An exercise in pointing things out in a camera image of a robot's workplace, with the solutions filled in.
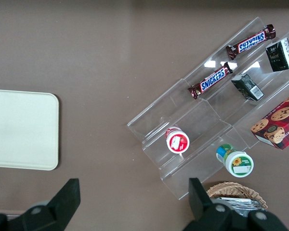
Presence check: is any large dark green drink carton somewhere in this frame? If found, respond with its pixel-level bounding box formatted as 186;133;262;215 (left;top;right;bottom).
265;38;289;73

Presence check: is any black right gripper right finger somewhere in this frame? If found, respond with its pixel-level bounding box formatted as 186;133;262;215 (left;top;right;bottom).
182;178;289;231

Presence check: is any clear acrylic tiered display stand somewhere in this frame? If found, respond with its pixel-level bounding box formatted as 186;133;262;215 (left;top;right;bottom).
126;16;289;201

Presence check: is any red plaid cookie box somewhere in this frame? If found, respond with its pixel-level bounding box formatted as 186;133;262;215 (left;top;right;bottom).
250;88;289;150

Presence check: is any silver foil wrapped sandwich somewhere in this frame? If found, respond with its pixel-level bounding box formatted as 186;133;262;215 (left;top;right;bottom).
213;197;265;217

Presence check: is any Snickers bar with upright print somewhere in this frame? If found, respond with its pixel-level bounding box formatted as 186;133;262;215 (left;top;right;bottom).
187;61;234;100

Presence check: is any small dark green drink carton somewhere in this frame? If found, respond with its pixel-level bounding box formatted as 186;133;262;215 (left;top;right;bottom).
231;73;265;101

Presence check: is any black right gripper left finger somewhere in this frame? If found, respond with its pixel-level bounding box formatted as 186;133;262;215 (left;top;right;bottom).
0;178;81;231

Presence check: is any woven wicker basket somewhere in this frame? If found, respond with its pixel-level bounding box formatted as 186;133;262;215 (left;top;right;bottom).
205;181;269;209

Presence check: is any green lid sunflower cup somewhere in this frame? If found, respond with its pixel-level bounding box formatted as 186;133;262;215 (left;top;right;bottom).
216;143;254;178

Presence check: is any red lid yogurt cup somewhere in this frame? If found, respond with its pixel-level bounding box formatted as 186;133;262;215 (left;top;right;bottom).
165;127;190;154

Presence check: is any cream plastic tray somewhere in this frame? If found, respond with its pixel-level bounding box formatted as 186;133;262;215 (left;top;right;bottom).
0;89;60;171

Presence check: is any Snickers bar with upside-down print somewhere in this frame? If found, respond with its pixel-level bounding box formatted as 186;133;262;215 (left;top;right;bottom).
225;24;276;61

